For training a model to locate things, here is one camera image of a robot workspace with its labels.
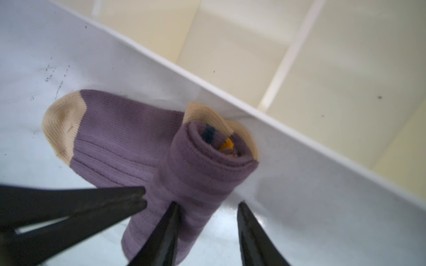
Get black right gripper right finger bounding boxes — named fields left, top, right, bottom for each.
left=237, top=202, right=290, bottom=266

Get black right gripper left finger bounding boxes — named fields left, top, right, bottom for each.
left=128, top=202, right=180, bottom=266

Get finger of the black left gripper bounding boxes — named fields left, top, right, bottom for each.
left=1, top=185, right=146, bottom=229
left=1, top=199, right=146, bottom=266

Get purple sock with beige toe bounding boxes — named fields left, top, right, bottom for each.
left=42, top=90, right=259, bottom=264

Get cream compartment tray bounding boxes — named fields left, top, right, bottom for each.
left=58, top=1, right=426, bottom=202

